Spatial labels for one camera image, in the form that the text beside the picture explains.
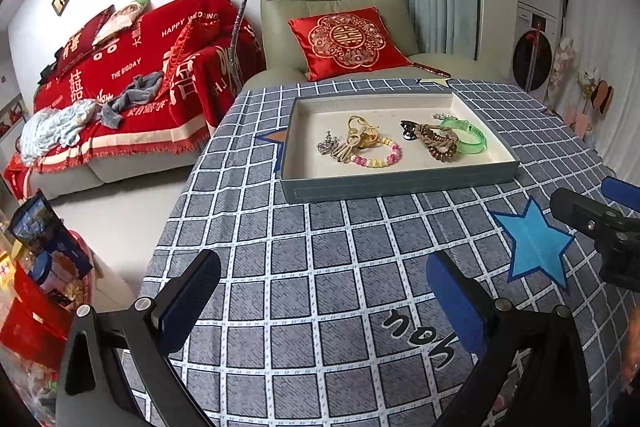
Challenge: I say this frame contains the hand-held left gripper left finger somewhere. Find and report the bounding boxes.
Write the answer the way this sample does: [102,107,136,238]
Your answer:
[54,249,222,427]

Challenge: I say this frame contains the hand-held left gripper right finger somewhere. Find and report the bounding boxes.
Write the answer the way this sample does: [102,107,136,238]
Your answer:
[425,251,592,427]

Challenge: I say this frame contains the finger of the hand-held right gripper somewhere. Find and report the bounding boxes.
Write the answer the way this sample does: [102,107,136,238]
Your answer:
[601,177,640,204]
[550,188,640,241]

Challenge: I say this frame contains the grey jewelry tray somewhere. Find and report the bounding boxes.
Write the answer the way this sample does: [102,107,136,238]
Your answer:
[279,91,521,204]

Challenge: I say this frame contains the gold key ring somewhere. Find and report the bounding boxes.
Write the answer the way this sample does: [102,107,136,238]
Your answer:
[347,114,385,152]

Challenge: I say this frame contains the person's right forearm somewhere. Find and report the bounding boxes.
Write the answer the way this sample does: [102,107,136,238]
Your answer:
[617,337,640,427]

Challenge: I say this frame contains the green translucent bangle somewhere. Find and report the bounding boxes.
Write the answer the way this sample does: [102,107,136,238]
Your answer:
[440,117,489,156]

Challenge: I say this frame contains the grey checked tablecloth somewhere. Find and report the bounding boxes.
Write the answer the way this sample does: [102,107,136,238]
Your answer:
[135,77,640,427]

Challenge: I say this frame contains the floral cloth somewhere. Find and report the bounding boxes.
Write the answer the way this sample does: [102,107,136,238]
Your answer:
[547,38,577,106]

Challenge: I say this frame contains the blue snack box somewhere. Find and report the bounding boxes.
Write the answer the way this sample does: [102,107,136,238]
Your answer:
[27,234,94,294]

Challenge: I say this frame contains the beige sofa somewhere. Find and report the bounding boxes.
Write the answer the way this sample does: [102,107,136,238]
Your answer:
[27,127,213,201]

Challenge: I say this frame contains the white washing machine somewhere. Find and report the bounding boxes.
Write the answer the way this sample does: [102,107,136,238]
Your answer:
[509,2,564,96]

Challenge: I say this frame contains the grey pole red fittings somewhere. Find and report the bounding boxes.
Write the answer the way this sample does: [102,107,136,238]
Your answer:
[520,17,544,94]

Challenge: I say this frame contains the dark blue snack bag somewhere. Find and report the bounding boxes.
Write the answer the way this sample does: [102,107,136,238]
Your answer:
[9,194,54,254]

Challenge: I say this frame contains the black hair clip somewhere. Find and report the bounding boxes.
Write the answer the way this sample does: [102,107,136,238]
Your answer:
[400,119,426,142]

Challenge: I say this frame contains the silver crown charm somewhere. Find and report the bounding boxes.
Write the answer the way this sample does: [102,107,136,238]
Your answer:
[316,132,346,156]

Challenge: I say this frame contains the red beaded trim strip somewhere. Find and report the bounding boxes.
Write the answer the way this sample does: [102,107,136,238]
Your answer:
[411,60,449,76]

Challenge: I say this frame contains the grey crumpled cloth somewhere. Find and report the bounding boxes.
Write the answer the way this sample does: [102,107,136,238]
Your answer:
[97,71,166,130]

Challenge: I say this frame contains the light blue crumpled clothing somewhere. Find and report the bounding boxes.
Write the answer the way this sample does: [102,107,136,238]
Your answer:
[20,98,102,168]

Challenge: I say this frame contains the sofa with red cover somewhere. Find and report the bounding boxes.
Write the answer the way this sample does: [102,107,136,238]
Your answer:
[5,0,266,200]

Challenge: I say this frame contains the dark red pillow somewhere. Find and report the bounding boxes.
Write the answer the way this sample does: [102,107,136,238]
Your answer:
[54,4,117,78]

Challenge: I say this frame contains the red embroidered cushion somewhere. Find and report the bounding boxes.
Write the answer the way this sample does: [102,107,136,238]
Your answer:
[287,7,413,82]

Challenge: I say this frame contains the white photo pillow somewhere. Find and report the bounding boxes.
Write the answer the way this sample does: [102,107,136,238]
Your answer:
[92,0,151,47]

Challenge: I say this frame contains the dark wooden bead bracelet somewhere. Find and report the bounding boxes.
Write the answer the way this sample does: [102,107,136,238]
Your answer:
[425,141,459,163]

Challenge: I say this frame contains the pink beaded bracelet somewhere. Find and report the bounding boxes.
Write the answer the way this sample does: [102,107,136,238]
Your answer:
[352,138,404,170]

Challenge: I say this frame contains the tan braided rope bracelet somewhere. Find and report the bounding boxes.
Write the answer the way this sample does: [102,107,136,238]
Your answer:
[414,122,459,148]

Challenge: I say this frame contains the red photo leaning on wall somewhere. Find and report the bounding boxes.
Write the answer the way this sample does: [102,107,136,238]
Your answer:
[0,94,29,138]

